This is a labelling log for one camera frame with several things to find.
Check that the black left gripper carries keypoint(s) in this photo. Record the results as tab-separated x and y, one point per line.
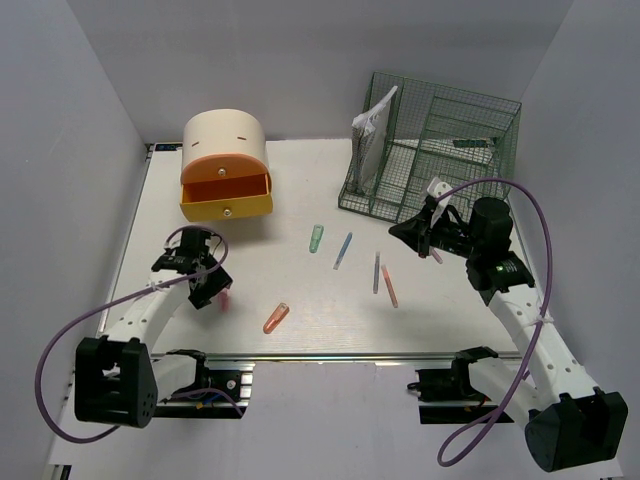
220	280

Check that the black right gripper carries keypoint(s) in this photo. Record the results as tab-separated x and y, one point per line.
416	232

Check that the cream round drawer box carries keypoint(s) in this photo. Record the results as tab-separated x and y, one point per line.
225	171

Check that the green transparent correction tape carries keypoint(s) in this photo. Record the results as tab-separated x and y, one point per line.
315	239

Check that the grey white manual booklet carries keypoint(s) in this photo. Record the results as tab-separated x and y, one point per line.
369	131

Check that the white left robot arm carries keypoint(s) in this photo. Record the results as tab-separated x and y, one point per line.
116	380

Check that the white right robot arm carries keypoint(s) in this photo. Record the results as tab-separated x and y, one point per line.
567	419

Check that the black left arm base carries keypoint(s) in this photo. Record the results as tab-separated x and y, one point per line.
225	395

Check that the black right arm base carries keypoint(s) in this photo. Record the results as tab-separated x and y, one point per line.
440	402

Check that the pink purple highlighter pen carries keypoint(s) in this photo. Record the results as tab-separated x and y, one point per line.
435	256

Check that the pink transparent correction tape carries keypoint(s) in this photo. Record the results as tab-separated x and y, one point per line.
224	300

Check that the orange highlighter pen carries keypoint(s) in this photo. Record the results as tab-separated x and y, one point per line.
389	286

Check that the blue highlighter pen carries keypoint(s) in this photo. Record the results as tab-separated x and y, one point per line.
342	251

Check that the orange transparent correction tape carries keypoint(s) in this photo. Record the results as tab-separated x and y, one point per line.
276	317

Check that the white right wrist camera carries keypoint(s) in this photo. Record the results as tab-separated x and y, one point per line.
436	190

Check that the green wire mesh organizer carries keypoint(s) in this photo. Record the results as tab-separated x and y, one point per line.
430	131

